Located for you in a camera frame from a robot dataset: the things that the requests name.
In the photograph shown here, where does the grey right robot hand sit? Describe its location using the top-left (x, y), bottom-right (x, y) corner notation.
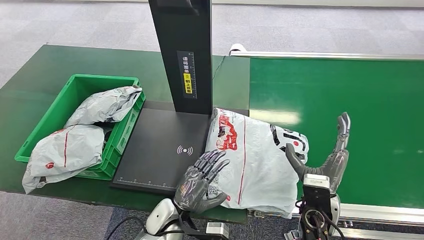
top-left (285, 111), bottom-right (351, 195)

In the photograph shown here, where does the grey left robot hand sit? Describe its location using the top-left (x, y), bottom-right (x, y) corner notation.
top-left (173, 149), bottom-right (231, 215)

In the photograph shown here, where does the grey mailer bag black print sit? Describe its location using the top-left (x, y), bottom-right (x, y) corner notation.
top-left (204, 107), bottom-right (310, 220)

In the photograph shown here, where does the black scanner machine with column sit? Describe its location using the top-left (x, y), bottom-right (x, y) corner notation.
top-left (110, 0), bottom-right (250, 197)

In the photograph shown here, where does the green conveyor belt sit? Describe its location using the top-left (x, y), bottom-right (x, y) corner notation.
top-left (248, 57), bottom-right (424, 210)

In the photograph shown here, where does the white conveyor end roller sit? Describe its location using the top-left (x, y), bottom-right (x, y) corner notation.
top-left (228, 43), bottom-right (248, 57)

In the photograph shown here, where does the black yellow column label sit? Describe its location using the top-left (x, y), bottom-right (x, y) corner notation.
top-left (176, 50), bottom-right (198, 100)

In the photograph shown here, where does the grey mailer bag red stripe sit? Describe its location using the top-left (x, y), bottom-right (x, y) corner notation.
top-left (21, 124), bottom-right (106, 195)

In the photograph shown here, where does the crumpled plain grey mailer bag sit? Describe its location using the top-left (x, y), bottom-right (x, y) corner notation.
top-left (63, 86), bottom-right (143, 129)

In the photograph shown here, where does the green plastic crate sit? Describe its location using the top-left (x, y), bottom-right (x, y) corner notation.
top-left (14, 73), bottom-right (147, 181)

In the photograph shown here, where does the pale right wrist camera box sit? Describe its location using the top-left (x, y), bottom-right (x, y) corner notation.
top-left (302, 173), bottom-right (332, 233)

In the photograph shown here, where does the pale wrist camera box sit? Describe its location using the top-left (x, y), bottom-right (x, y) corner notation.
top-left (302, 173), bottom-right (332, 233)
top-left (178, 211), bottom-right (230, 240)

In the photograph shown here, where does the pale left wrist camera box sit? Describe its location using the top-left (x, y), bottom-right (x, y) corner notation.
top-left (178, 211), bottom-right (230, 240)

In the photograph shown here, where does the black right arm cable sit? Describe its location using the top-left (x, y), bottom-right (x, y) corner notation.
top-left (296, 200), bottom-right (347, 240)

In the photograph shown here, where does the aluminium conveyor side rail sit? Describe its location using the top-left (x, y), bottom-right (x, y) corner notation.
top-left (247, 198), bottom-right (424, 240)
top-left (229, 50), bottom-right (424, 61)

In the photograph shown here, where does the thin black scanner cable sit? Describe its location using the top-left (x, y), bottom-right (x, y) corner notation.
top-left (211, 55), bottom-right (227, 81)

